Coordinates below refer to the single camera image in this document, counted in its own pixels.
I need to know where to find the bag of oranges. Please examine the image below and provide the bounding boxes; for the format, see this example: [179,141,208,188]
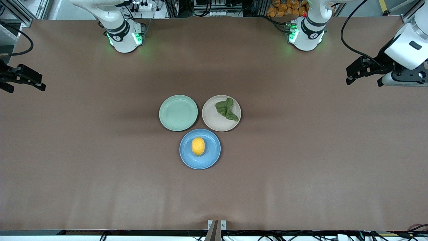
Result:
[266,0,309,18]

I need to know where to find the green lettuce leaf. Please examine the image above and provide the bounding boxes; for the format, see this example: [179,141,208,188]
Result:
[215,98,239,122]

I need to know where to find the beige plate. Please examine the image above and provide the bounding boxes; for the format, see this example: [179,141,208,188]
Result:
[202,95,242,132]

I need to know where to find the green plate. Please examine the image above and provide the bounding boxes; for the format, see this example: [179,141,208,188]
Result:
[159,95,198,132]

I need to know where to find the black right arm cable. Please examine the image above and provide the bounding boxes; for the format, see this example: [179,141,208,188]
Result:
[0,20,34,57]

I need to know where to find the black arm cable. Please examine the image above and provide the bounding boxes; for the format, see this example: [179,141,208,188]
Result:
[0,20,34,57]
[340,0,386,65]

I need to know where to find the yellow lemon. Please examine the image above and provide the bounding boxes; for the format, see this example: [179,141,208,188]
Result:
[191,137,206,157]

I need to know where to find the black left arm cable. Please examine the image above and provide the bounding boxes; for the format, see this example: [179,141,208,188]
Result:
[340,0,386,65]

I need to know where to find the aluminium frame profile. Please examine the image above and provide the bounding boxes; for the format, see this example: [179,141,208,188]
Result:
[0,0,34,28]
[401,0,428,24]

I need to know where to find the white power strip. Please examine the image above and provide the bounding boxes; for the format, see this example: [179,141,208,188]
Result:
[131,1,153,11]

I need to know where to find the metal equipment rack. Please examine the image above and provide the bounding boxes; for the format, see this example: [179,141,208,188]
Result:
[167,0,268,18]

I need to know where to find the blue plate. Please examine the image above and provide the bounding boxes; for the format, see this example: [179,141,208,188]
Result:
[179,129,221,170]

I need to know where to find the grey camera mounting bar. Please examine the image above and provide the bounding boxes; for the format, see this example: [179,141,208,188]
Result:
[205,220,222,241]

